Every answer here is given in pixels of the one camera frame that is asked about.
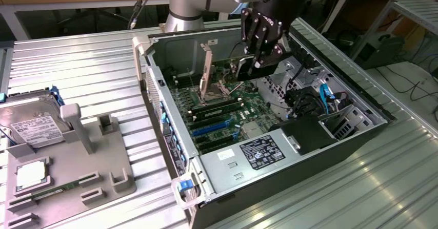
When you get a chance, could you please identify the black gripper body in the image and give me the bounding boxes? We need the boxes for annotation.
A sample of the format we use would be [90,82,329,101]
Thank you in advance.
[239,0,313,45]

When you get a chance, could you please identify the grey power supply unit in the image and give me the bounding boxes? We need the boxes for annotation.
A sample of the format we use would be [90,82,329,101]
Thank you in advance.
[197,130,304,198]

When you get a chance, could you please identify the grey metal frame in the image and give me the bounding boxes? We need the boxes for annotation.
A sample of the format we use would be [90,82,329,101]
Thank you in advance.
[0,40,14,89]

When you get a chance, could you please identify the black installed RAM stick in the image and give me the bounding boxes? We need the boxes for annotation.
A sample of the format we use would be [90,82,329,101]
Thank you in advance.
[193,105,244,122]

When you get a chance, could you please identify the metal slat side table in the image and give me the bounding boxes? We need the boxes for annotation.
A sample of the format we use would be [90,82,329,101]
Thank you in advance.
[348,0,438,60]

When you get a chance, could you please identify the beige chipset heatsink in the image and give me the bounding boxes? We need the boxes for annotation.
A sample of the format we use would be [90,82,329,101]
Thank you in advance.
[240,122,264,137]

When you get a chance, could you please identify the blue expansion slot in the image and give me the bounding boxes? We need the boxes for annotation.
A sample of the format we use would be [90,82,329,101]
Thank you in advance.
[189,120,232,138]

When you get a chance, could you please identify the black expansion slot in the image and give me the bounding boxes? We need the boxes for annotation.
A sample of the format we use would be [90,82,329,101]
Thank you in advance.
[196,134,239,152]

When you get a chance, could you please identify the green motherboard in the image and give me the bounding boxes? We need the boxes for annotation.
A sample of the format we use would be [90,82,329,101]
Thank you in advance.
[166,58,287,156]

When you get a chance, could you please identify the black equipment box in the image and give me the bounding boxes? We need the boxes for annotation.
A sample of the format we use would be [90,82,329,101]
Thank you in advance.
[360,34,405,70]

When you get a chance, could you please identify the silver CPU chip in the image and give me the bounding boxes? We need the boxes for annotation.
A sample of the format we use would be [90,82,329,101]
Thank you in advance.
[14,162,48,189]

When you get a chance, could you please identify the black plastic duct cover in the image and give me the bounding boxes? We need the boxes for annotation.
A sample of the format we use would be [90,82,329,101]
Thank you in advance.
[268,115,337,156]

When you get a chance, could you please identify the perforated metal disk bay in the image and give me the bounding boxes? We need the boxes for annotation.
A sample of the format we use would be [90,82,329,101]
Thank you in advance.
[317,103,375,140]

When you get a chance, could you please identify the black stand legs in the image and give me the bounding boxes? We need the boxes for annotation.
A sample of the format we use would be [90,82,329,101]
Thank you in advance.
[56,7,133,32]

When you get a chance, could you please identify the grey parts rack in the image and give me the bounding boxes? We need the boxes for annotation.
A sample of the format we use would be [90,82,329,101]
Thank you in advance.
[4,102,138,229]

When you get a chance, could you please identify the green RAM stick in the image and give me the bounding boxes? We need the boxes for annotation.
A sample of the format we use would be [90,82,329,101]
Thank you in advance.
[32,181,81,198]

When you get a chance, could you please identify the blue case latch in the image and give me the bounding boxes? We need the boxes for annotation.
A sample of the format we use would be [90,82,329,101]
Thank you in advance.
[176,179,193,191]

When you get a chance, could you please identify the metal disk bay cage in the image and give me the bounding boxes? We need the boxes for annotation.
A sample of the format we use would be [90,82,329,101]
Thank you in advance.
[263,56,331,94]

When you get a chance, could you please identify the CPU socket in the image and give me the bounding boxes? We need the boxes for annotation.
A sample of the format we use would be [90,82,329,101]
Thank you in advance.
[198,81,228,106]

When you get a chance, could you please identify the hanging grey cable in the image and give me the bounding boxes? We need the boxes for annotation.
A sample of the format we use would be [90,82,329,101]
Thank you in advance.
[128,0,160,30]

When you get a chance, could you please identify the blue data wire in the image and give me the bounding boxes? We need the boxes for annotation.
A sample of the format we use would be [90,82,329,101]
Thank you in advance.
[317,84,335,116]

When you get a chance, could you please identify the open black PC case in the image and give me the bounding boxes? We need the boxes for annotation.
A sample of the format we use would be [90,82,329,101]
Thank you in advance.
[130,17,397,227]

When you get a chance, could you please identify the hard disk with blue bracket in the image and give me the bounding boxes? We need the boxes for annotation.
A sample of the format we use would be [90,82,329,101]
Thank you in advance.
[0,85,68,149]

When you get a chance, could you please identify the black wire bundle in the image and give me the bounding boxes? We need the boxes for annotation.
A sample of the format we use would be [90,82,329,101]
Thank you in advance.
[281,88,325,118]

